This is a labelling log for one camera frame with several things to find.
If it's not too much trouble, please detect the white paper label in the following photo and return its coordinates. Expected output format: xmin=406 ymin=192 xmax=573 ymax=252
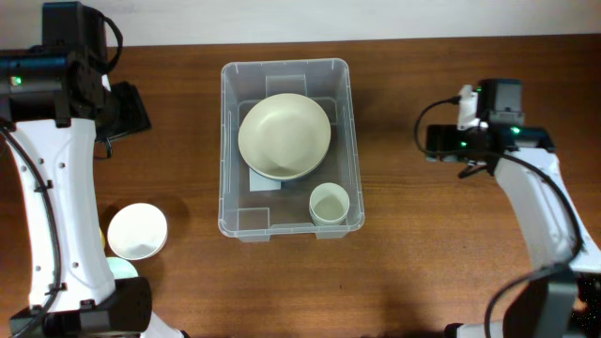
xmin=249 ymin=168 xmax=282 ymax=192

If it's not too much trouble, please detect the dark blue bowl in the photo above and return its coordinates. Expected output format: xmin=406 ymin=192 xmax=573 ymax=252
xmin=242 ymin=152 xmax=327 ymax=181

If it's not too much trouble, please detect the cream plate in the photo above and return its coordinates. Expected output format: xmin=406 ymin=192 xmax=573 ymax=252
xmin=238 ymin=93 xmax=331 ymax=157

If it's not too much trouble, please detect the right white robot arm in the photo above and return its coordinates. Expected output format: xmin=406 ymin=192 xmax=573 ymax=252
xmin=425 ymin=125 xmax=600 ymax=337

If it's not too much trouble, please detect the clear plastic storage container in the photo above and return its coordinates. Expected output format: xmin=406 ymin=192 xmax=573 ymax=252
xmin=218 ymin=58 xmax=365 ymax=242

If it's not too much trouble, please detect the yellow small bowl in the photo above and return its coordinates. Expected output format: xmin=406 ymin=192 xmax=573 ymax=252
xmin=99 ymin=228 xmax=107 ymax=250

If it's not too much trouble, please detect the mint green small bowl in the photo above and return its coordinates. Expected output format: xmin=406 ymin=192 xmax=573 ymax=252
xmin=106 ymin=257 xmax=139 ymax=280

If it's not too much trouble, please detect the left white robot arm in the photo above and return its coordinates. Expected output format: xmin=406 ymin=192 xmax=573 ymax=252
xmin=1 ymin=51 xmax=179 ymax=337

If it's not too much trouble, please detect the white small bowl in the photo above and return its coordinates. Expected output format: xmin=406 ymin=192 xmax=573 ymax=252
xmin=107 ymin=203 xmax=168 ymax=261

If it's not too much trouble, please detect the cream white plastic cup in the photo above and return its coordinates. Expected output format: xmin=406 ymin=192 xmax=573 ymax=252
xmin=309 ymin=182 xmax=350 ymax=220

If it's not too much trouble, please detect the mint green plastic cup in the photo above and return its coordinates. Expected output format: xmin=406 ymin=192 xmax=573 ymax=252
xmin=313 ymin=218 xmax=345 ymax=226

